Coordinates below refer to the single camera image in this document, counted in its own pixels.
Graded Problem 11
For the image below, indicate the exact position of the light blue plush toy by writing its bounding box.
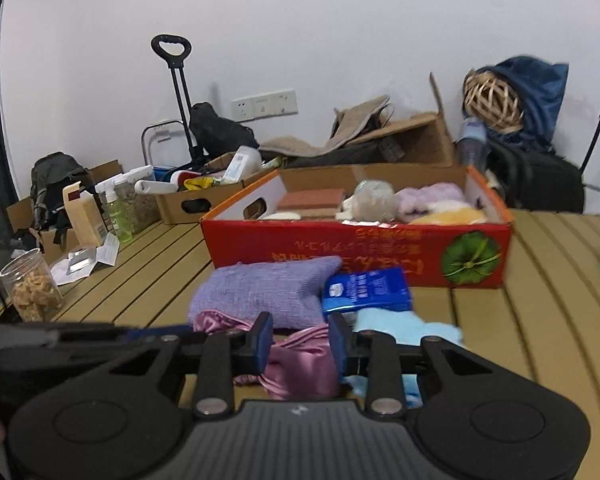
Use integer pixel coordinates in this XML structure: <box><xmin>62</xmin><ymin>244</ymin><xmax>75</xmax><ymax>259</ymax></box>
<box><xmin>342</xmin><ymin>308</ymin><xmax>463</xmax><ymax>408</ymax></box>

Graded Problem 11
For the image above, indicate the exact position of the pink satin cloth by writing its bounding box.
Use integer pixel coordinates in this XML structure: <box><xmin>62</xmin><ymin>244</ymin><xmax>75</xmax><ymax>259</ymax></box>
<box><xmin>188</xmin><ymin>308</ymin><xmax>340</xmax><ymax>401</ymax></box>

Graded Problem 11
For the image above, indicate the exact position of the purple knit cloth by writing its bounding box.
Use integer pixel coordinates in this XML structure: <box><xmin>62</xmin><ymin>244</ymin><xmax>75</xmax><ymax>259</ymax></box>
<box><xmin>188</xmin><ymin>256</ymin><xmax>342</xmax><ymax>330</ymax></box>

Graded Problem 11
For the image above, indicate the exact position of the white foam wedge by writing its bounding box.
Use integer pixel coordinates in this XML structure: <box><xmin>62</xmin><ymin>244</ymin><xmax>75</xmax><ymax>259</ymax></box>
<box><xmin>335</xmin><ymin>196</ymin><xmax>355</xmax><ymax>221</ymax></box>

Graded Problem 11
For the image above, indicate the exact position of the white round foam sponge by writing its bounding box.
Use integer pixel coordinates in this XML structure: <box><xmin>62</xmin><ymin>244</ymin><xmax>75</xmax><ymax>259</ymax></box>
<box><xmin>260</xmin><ymin>211</ymin><xmax>302</xmax><ymax>221</ymax></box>

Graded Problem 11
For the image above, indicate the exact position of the iridescent mesh bath pouf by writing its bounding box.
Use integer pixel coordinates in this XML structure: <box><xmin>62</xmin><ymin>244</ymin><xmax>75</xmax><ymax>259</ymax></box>
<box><xmin>351</xmin><ymin>180</ymin><xmax>396</xmax><ymax>222</ymax></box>

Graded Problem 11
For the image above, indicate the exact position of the red scrub sponge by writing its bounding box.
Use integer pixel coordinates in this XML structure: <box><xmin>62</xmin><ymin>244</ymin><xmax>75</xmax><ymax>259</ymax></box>
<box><xmin>276</xmin><ymin>188</ymin><xmax>346</xmax><ymax>218</ymax></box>

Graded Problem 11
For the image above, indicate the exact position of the yellow white plush toy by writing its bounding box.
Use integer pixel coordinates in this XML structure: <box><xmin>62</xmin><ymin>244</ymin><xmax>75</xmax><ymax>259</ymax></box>
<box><xmin>411</xmin><ymin>200</ymin><xmax>488</xmax><ymax>226</ymax></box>

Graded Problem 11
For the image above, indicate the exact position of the lilac fuzzy cloth roll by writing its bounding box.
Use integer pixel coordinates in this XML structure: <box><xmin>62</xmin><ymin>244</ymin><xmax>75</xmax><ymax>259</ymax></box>
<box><xmin>394</xmin><ymin>182</ymin><xmax>469</xmax><ymax>222</ymax></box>

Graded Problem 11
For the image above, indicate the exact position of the clear jar with snacks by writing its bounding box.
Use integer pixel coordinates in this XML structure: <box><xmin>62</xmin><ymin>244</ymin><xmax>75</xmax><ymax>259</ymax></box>
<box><xmin>0</xmin><ymin>248</ymin><xmax>62</xmax><ymax>322</ymax></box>

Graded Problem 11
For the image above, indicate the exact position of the blue wet wipes pack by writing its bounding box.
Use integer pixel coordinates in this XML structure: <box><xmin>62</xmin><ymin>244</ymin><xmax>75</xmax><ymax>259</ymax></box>
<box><xmin>322</xmin><ymin>268</ymin><xmax>413</xmax><ymax>318</ymax></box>

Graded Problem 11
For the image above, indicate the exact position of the white paper leaflet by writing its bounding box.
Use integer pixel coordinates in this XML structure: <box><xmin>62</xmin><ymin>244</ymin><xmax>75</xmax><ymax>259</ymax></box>
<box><xmin>50</xmin><ymin>233</ymin><xmax>120</xmax><ymax>286</ymax></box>

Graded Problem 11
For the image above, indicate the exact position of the jar with dried herbs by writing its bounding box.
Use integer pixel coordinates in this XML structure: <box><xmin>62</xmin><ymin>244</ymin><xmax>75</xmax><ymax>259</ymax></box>
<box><xmin>95</xmin><ymin>165</ymin><xmax>160</xmax><ymax>235</ymax></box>

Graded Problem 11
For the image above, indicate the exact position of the tan carton box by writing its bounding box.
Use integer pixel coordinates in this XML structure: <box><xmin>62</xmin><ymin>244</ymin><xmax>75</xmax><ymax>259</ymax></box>
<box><xmin>62</xmin><ymin>182</ymin><xmax>108</xmax><ymax>248</ymax></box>

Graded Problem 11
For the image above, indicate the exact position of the small brown cardboard box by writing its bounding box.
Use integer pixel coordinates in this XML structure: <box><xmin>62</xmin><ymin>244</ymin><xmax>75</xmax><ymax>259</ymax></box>
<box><xmin>142</xmin><ymin>152</ymin><xmax>274</xmax><ymax>224</ymax></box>

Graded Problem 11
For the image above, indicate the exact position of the red cardboard box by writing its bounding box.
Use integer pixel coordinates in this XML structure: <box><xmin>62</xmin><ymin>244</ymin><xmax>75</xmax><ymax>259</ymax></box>
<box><xmin>200</xmin><ymin>164</ymin><xmax>514</xmax><ymax>288</ymax></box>

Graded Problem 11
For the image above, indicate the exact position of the black backpack on boxes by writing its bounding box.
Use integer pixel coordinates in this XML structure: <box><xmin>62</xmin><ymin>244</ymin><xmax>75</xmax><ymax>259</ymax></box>
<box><xmin>30</xmin><ymin>152</ymin><xmax>102</xmax><ymax>231</ymax></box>

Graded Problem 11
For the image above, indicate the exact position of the white plastic bottle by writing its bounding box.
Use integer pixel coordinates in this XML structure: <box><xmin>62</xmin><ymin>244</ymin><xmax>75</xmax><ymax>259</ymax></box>
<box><xmin>221</xmin><ymin>145</ymin><xmax>263</xmax><ymax>185</ymax></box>

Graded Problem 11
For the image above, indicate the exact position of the white folding stool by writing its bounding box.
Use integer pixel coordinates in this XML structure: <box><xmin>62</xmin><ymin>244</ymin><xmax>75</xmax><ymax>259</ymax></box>
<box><xmin>140</xmin><ymin>120</ymin><xmax>190</xmax><ymax>169</ymax></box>

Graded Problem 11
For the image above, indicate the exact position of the black backpack on trolley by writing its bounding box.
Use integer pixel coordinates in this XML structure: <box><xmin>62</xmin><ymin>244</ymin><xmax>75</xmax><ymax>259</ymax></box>
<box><xmin>189</xmin><ymin>102</ymin><xmax>259</xmax><ymax>158</ymax></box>

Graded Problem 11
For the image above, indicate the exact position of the open brown cardboard box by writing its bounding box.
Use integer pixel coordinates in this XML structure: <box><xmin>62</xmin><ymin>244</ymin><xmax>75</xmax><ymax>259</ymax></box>
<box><xmin>329</xmin><ymin>71</ymin><xmax>456</xmax><ymax>167</ymax></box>

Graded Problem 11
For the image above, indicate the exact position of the blue water bottle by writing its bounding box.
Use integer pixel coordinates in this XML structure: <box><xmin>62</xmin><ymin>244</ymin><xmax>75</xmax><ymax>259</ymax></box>
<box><xmin>455</xmin><ymin>116</ymin><xmax>489</xmax><ymax>174</ymax></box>

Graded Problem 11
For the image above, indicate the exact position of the black bag on floor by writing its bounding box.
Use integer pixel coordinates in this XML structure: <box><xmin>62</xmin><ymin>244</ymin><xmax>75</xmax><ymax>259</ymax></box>
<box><xmin>486</xmin><ymin>138</ymin><xmax>585</xmax><ymax>214</ymax></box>

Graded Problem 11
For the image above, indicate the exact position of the woven rattan ball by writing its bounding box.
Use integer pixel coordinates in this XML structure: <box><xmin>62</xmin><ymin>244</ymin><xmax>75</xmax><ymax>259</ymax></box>
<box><xmin>463</xmin><ymin>70</ymin><xmax>524</xmax><ymax>134</ymax></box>

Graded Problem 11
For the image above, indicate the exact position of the blue fabric bag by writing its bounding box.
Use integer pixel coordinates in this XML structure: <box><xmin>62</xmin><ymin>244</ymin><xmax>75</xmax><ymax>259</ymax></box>
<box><xmin>477</xmin><ymin>55</ymin><xmax>569</xmax><ymax>153</ymax></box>

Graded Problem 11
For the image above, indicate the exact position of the wall power strip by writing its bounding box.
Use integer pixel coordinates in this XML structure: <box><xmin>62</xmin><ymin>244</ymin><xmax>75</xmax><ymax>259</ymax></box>
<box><xmin>230</xmin><ymin>90</ymin><xmax>299</xmax><ymax>122</ymax></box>

